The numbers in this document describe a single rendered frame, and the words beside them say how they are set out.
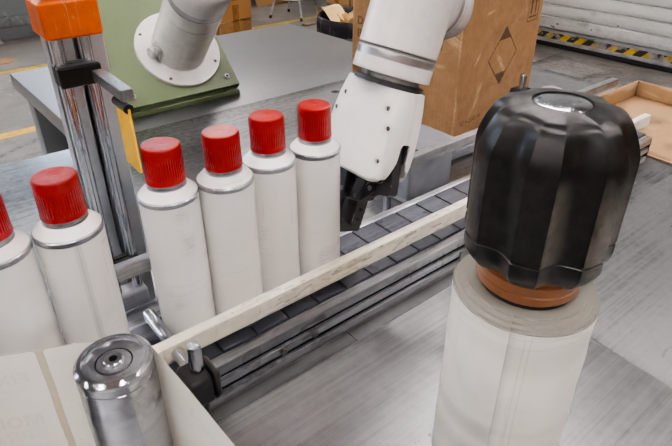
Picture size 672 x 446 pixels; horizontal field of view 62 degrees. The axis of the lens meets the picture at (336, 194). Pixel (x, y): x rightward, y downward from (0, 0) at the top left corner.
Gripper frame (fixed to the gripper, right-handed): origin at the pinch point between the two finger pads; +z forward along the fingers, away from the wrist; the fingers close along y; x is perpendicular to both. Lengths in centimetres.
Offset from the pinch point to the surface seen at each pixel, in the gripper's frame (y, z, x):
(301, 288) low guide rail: 4.0, 6.6, -8.0
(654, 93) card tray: -8, -24, 94
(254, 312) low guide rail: 4.0, 8.6, -13.2
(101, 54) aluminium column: -12.4, -11.0, -25.2
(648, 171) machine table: 8, -10, 62
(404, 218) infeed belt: -2.4, 2.1, 13.2
